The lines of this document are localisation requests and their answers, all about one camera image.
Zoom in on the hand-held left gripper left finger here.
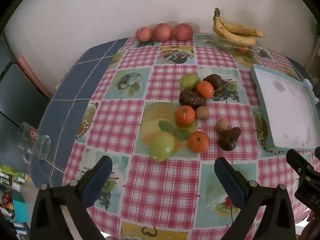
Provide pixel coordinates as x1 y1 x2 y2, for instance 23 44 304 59
29 155 113 240

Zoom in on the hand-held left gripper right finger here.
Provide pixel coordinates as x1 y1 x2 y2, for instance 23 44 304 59
214 156 299 240

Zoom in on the dark brown avocado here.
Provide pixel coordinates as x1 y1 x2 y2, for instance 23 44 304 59
219 127 241 152
179 89 207 107
202 74 223 90

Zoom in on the teal tray with white inside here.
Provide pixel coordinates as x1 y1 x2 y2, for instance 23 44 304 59
250 64 320 154

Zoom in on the small brown kiwi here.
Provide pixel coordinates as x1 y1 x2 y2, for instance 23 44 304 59
216 119 230 133
196 106 210 119

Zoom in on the green mango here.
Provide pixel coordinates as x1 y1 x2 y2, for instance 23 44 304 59
179 73 201 91
149 132 175 162

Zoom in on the orange tangerine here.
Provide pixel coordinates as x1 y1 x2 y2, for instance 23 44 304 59
188 131 210 153
175 105 196 127
196 81 215 99

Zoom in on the blue lined tablecloth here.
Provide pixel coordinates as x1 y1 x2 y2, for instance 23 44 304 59
37 39 128 188

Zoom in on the teal box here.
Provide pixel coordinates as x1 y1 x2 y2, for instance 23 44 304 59
11 190 29 223

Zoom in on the clear glass mug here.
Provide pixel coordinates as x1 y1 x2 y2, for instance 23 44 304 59
16 122 52 164

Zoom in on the dark cabinet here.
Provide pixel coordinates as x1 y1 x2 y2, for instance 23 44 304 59
0 62 53 150

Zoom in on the pink checked printed tablecloth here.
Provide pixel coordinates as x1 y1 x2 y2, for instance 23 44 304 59
61 33 320 240

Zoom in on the clear plastic container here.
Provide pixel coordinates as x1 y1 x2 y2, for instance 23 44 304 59
212 29 263 55

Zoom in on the bunch of yellow bananas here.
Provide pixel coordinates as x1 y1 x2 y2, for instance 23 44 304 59
213 8 257 47

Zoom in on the spotted yellow banana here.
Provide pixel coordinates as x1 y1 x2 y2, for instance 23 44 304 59
220 17 265 38

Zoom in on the red apple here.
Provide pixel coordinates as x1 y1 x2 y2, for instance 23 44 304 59
136 26 153 42
153 23 172 42
173 23 194 41

